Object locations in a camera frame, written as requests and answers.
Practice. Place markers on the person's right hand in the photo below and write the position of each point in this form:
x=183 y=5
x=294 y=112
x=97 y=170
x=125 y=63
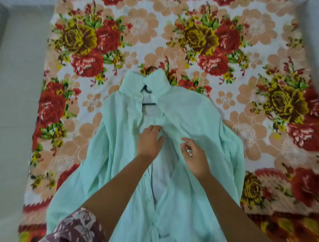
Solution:
x=197 y=162

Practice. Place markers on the person's left hand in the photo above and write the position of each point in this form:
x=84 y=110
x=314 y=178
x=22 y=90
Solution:
x=149 y=143

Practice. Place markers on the mint green shirt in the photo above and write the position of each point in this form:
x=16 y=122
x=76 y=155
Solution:
x=189 y=119

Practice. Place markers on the person's right forearm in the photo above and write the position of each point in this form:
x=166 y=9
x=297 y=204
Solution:
x=231 y=212

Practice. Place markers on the person's left forearm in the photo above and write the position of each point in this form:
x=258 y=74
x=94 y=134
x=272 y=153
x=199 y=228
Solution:
x=117 y=197

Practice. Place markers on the floral bedsheet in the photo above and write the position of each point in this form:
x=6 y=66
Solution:
x=261 y=64

